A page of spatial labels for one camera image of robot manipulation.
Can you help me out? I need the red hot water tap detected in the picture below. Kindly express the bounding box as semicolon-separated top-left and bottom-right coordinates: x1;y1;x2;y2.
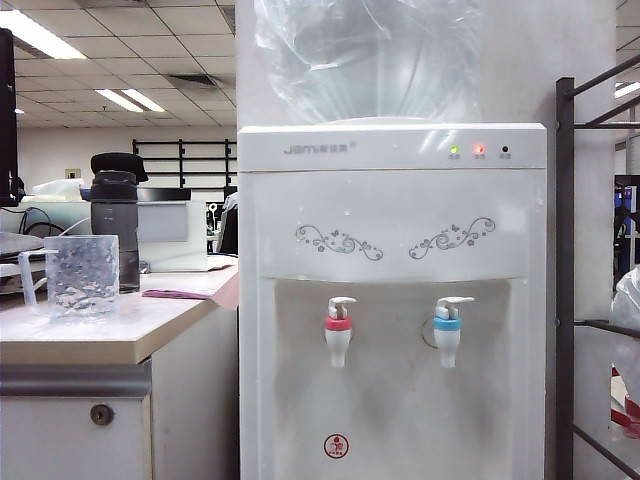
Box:
323;296;358;369

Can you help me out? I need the clear textured plastic mug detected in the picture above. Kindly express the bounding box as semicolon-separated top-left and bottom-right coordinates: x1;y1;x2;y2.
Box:
18;234;121;322

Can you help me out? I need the white water dispenser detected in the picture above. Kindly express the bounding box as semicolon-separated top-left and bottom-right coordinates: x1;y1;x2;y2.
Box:
237;117;549;480

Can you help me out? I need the blue cold water tap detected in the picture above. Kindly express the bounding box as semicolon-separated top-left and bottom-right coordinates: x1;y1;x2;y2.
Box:
432;296;475;369

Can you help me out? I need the white desk cabinet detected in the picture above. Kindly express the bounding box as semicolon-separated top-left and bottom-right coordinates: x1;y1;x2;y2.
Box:
0;264;241;480

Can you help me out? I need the grey jacket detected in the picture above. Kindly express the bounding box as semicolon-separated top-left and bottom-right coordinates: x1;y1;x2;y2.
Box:
218;191;240;256

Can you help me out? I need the black shelf rack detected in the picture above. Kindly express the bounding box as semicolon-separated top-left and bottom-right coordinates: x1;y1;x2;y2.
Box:
132;138;239;190

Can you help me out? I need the pink paper sheet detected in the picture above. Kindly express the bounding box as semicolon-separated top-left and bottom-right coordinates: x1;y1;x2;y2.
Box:
141;288;217;301

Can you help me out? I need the dark flat device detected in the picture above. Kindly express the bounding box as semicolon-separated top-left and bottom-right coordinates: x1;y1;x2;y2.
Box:
137;187;193;203

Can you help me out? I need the ceiling air vent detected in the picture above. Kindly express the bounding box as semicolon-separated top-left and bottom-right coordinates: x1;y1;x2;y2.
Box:
167;74;219;90

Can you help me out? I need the dark grey drinking bottle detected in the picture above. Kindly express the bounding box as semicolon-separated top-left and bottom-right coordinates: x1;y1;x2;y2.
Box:
88;170;141;294

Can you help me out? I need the black cap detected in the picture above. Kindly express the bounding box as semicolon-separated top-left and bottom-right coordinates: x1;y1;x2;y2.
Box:
90;152;150;184

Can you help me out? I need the double ceiling light panel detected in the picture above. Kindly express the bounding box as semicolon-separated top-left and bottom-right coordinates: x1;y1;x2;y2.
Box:
94;88;166;114

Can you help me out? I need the black metal rack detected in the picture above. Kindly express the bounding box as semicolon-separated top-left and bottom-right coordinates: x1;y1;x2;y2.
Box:
555;52;640;480

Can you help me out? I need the round metal cabinet lock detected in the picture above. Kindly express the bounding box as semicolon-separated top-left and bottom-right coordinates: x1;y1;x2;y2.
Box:
89;403;115;427

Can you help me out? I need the grey laptop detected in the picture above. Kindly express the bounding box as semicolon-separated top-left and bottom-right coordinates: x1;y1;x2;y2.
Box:
0;231;46;261

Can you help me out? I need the white paper tray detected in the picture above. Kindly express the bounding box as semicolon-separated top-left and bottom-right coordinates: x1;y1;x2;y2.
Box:
0;259;49;296

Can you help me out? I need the blue machine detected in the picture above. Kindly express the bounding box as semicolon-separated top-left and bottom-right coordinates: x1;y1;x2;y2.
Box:
614;173;640;281

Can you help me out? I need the white plastic bag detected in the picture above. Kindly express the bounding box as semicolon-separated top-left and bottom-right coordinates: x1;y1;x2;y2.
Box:
610;265;640;401

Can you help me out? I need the red and white object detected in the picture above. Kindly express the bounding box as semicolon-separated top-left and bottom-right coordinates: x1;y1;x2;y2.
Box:
609;367;640;436

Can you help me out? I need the long ceiling light panel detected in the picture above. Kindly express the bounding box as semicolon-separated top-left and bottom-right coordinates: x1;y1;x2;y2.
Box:
0;9;87;60

